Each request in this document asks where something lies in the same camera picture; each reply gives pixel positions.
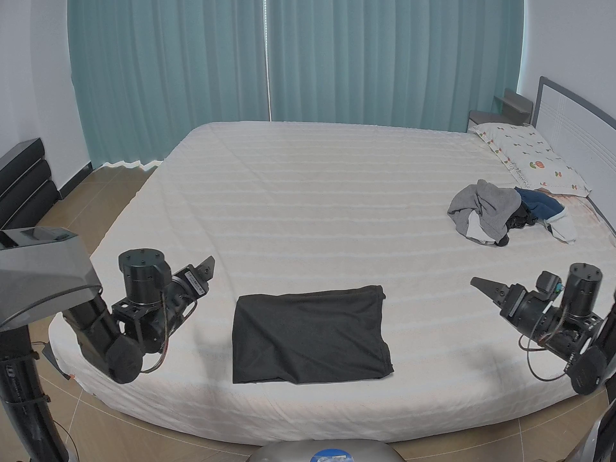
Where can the black chest of drawers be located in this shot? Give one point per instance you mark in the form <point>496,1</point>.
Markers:
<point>24,185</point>

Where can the black shiny garment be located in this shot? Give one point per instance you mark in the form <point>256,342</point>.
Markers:
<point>519,222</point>

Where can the white printed pillow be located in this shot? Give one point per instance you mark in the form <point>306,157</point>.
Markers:
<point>534,157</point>

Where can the blue-green curtain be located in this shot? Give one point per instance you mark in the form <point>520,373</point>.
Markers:
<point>168,65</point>
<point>394,51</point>

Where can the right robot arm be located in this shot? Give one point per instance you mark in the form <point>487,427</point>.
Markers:
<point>584,296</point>

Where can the bed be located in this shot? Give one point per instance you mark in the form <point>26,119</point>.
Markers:
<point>313,200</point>

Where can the grey bedside table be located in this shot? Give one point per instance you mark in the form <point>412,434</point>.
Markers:
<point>507,106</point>

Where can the black T-shirt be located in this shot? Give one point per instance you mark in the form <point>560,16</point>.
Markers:
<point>308,335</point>

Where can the white garment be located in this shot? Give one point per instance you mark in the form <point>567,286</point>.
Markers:
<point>563,229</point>

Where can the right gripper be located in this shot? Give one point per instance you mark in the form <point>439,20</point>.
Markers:
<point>524,311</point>

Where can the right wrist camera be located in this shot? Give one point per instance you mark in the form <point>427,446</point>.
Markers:
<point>548,284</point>

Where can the dark blue garment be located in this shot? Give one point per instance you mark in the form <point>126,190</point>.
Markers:
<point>541,205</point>

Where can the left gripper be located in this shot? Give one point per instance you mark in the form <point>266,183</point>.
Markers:
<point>185,291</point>

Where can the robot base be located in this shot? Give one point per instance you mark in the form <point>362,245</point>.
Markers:
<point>327,453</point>

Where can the grey knitted garment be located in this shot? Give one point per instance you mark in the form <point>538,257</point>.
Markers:
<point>491,207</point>

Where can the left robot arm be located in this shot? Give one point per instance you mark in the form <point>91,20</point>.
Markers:
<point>43,267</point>

